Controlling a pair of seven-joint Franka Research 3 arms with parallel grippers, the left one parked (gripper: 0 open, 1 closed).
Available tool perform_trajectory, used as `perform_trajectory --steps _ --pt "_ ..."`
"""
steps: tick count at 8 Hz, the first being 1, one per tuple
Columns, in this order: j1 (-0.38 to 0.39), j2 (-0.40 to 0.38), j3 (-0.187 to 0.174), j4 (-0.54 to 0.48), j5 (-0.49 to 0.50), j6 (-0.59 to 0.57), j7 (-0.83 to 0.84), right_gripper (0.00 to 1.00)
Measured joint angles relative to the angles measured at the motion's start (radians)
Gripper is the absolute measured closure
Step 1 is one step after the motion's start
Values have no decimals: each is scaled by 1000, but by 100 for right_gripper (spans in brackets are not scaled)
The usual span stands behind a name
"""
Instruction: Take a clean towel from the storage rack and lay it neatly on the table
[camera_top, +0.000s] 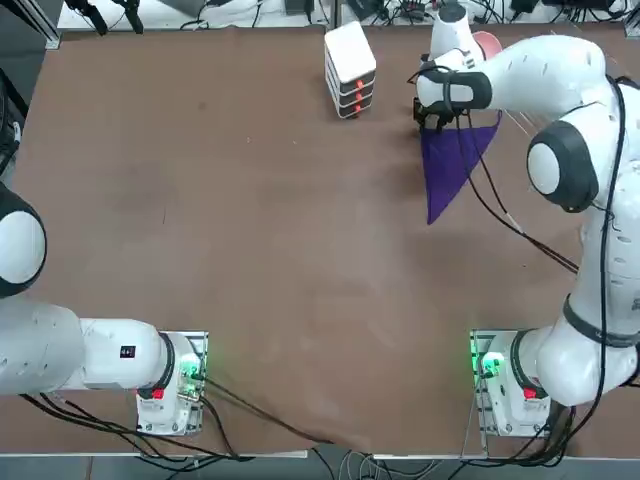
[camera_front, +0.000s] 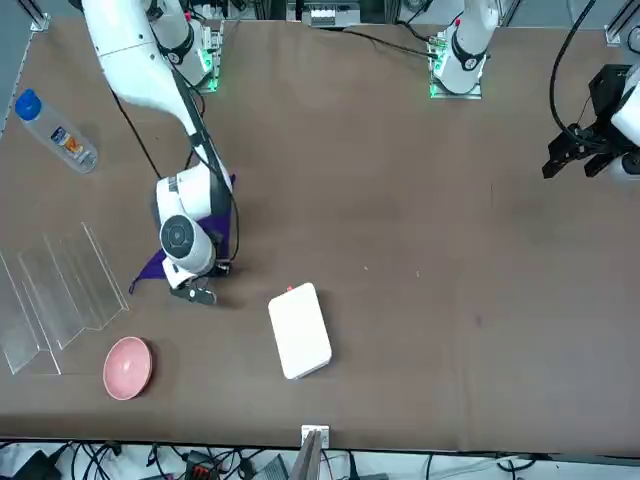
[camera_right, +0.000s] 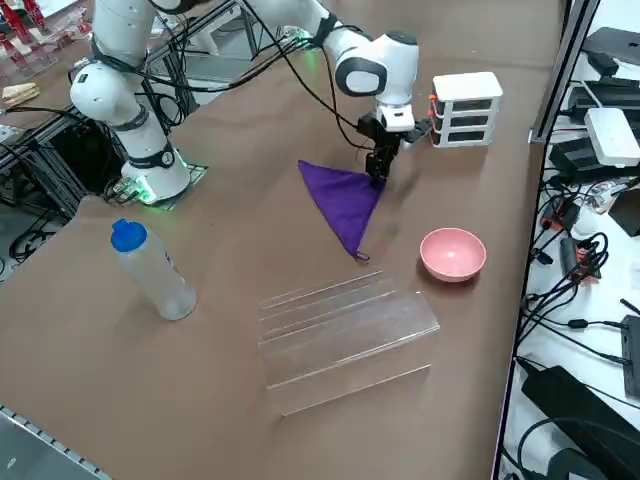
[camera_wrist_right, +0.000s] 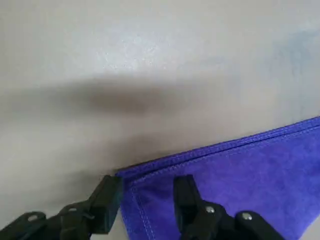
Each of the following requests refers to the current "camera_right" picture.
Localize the clear bottle with blue cap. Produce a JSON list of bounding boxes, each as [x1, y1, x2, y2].
[[110, 218, 198, 322]]

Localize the white mini drawer cabinet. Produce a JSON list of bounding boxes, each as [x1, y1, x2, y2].
[[424, 71, 505, 150]]

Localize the red stand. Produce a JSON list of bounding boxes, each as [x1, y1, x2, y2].
[[0, 0, 51, 66]]

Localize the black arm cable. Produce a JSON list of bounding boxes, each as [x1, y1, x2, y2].
[[82, 0, 374, 151]]

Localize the aluminium frame post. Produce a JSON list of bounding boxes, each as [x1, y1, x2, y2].
[[528, 0, 601, 146]]

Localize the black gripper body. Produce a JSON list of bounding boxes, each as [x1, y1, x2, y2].
[[355, 113, 433, 147]]

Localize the black flat box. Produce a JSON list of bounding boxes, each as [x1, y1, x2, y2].
[[582, 27, 640, 69]]

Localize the black metal frame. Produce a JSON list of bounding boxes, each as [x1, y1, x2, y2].
[[0, 112, 96, 221]]

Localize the clear acrylic stepped rack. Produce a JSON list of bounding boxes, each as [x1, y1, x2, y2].
[[257, 269, 441, 416]]

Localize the white power adapter box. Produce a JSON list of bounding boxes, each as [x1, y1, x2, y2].
[[584, 107, 640, 169]]

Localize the black bar device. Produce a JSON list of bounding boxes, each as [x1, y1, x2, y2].
[[619, 314, 640, 401]]

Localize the aluminium table rail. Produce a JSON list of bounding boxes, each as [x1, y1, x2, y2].
[[0, 404, 109, 480]]

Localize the purple cloth towel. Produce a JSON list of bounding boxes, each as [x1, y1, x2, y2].
[[298, 159, 389, 263]]

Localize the wooden blocks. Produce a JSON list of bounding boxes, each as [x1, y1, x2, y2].
[[2, 82, 41, 106]]

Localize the pink bowl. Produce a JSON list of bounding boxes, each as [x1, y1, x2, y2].
[[419, 227, 487, 284]]

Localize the black and orange connector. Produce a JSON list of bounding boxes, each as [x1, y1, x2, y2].
[[559, 234, 609, 286]]

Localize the large black power adapter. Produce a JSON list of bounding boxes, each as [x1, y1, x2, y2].
[[521, 365, 640, 480]]

